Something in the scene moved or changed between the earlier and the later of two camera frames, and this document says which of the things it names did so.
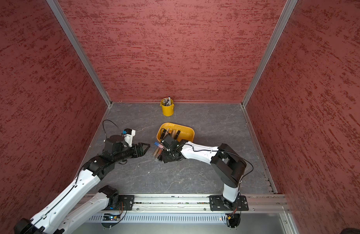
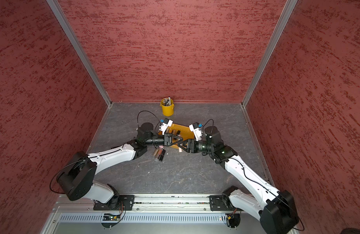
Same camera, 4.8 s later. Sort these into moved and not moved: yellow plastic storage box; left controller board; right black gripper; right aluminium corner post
Moved: right black gripper
Not moved: right aluminium corner post; left controller board; yellow plastic storage box
